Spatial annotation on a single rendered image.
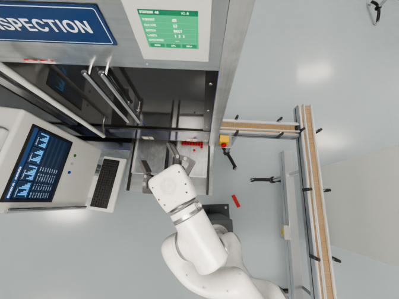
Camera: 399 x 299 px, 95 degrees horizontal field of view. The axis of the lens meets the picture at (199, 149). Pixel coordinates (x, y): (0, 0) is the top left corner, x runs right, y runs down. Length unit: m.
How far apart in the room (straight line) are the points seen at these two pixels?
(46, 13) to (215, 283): 0.82
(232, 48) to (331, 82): 2.94
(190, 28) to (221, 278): 0.65
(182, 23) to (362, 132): 3.05
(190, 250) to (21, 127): 1.03
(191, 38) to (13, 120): 0.96
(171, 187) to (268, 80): 2.77
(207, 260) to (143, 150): 1.24
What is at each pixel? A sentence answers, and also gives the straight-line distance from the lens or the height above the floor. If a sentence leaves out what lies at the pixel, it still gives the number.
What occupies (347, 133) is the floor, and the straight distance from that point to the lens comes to 3.23.
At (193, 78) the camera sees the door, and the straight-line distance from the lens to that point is 0.77.
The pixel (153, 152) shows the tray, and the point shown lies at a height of 0.88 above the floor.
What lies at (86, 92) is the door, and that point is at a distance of 1.05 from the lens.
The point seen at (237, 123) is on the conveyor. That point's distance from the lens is 1.59.
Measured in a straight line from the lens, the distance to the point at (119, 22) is 0.64.
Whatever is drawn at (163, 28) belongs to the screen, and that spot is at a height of 1.97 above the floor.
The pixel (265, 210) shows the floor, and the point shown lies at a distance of 2.49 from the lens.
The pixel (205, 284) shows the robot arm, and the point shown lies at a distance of 0.57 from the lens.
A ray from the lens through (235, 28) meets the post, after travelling 0.60.
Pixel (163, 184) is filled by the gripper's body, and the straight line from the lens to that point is 0.49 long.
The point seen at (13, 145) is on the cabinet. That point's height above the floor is 1.52.
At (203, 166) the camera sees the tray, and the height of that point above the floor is 0.88.
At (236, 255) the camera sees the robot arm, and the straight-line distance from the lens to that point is 1.04.
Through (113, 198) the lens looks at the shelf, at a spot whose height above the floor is 0.80.
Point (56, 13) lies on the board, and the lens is 0.70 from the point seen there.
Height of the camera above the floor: 2.35
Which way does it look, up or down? 74 degrees down
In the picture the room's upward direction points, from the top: 1 degrees counter-clockwise
